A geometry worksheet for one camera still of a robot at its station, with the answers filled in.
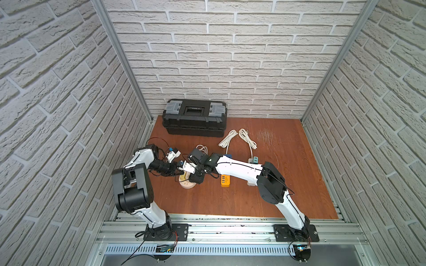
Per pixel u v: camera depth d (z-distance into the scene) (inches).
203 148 39.3
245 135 42.0
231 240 28.8
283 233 29.2
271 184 20.4
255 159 35.7
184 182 33.7
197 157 26.8
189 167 29.8
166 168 29.8
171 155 32.4
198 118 38.4
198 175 30.0
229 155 41.7
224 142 40.1
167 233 27.0
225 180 34.4
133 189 19.1
